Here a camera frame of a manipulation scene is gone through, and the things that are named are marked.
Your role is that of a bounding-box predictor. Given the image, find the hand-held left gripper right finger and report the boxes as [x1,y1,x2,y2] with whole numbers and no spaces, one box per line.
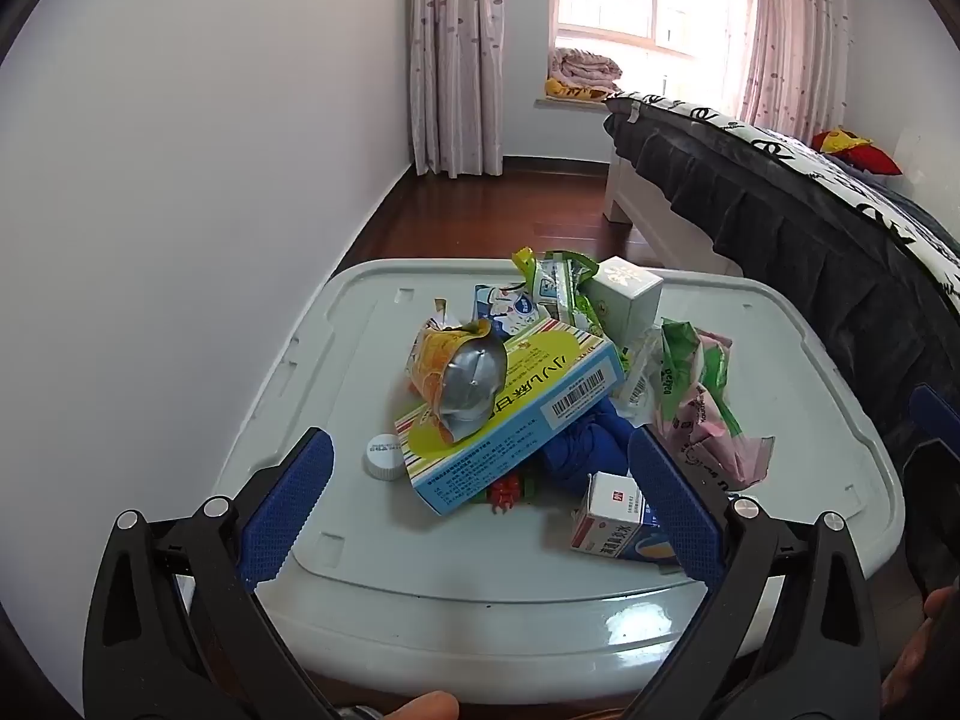
[626,426,882,720]

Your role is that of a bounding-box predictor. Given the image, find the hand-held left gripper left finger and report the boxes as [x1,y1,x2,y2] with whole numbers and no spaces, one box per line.
[82,427,353,720]

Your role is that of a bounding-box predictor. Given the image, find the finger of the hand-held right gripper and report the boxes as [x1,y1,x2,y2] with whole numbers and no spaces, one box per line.
[909,382,960,460]

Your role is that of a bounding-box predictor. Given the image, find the small white medicine box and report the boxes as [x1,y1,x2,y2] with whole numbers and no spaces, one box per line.
[570,471,680,565]

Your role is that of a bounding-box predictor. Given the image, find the pink and green wrapper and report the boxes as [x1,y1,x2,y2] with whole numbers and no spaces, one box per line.
[651,319,777,490]

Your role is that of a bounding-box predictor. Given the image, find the blue cloth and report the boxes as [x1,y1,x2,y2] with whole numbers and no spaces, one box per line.
[546,396,638,482]

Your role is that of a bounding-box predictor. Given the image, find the white bottle cap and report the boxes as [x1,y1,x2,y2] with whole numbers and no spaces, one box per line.
[365,433,404,481]

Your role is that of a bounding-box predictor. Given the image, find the clear plastic wrapper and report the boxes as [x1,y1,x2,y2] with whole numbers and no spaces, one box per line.
[613,328,670,421]

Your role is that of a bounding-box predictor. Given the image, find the red brick toy car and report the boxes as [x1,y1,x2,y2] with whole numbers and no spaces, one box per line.
[486,469,542,517]

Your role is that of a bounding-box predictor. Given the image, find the yellow and blue medicine box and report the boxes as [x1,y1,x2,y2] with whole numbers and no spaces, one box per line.
[395,319,623,517]

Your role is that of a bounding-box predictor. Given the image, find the orange and silver snack bag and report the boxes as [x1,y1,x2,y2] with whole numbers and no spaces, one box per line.
[405,298,509,445]

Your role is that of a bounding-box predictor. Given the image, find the white floral carton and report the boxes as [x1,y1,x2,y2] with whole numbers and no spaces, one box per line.
[581,256,665,340]

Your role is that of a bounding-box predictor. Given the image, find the green snack bag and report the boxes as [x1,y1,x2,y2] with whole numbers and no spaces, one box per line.
[512,246,608,336]

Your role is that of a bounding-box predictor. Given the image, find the blue cookie box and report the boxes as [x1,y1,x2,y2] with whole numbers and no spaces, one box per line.
[472,281,542,340]

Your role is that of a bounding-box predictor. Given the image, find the person's right hand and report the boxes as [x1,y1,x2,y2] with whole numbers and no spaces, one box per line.
[881,586,960,720]

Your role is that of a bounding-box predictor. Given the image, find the person's left hand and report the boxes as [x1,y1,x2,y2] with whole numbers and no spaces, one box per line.
[382,692,460,720]

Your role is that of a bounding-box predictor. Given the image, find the white plastic storage box lid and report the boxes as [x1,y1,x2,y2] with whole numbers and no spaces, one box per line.
[214,259,908,680]

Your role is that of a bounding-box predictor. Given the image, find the red and yellow pillow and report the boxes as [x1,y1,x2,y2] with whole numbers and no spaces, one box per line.
[810,127,905,177]

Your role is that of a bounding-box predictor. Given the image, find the patterned pink curtain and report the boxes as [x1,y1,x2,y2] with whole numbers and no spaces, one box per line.
[739,0,857,149]

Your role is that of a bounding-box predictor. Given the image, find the yellow striped cloth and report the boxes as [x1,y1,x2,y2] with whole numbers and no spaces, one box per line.
[544,77,610,103]

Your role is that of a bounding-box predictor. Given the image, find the folded pink quilt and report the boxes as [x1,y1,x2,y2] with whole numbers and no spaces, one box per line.
[550,47,623,91]

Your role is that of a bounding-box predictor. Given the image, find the patterned grey curtain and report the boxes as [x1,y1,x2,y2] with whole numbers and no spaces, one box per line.
[407,0,505,179]

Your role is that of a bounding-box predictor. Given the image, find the white bed frame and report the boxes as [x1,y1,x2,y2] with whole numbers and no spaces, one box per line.
[604,141,745,280]

